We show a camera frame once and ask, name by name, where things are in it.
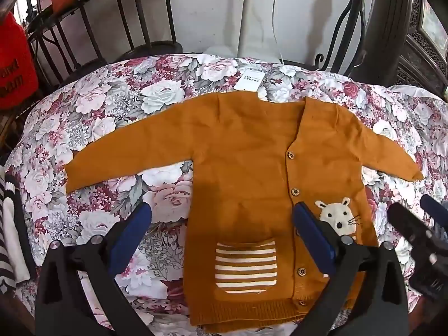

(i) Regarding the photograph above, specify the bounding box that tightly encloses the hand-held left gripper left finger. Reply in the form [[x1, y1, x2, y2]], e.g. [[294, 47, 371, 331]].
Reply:
[[34, 201, 155, 336]]

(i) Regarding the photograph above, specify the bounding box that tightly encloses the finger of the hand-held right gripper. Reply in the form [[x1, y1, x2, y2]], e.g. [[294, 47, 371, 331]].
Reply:
[[420, 194, 448, 228], [387, 203, 435, 249]]

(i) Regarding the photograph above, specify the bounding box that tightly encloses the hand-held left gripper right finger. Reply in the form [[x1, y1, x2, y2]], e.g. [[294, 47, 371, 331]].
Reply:
[[293, 201, 411, 336]]

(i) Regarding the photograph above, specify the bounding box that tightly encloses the orange knitted cardigan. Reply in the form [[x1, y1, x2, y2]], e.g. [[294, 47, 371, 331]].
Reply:
[[65, 93, 424, 335]]

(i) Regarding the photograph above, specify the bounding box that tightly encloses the black white striped clothing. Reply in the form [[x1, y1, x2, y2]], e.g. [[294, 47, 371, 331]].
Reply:
[[0, 173, 37, 293]]

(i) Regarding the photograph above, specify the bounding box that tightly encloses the floral blanket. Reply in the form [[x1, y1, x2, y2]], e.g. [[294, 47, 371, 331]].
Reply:
[[9, 53, 448, 336]]

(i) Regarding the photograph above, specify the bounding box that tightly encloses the white paper tag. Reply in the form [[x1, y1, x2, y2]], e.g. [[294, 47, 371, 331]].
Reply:
[[234, 64, 264, 92]]

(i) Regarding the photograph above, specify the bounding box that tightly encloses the carved dark framed painting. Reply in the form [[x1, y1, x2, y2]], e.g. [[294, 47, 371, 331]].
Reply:
[[350, 0, 448, 104]]

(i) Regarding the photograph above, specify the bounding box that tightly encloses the red printed cushion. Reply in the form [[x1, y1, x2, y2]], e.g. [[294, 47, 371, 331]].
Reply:
[[0, 12, 39, 109]]

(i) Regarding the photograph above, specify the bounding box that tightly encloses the black metal rack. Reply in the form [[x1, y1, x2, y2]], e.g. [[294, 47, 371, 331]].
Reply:
[[24, 0, 184, 88]]

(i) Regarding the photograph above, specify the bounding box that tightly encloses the white cable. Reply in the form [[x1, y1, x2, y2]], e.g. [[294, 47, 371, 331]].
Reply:
[[271, 0, 285, 64]]

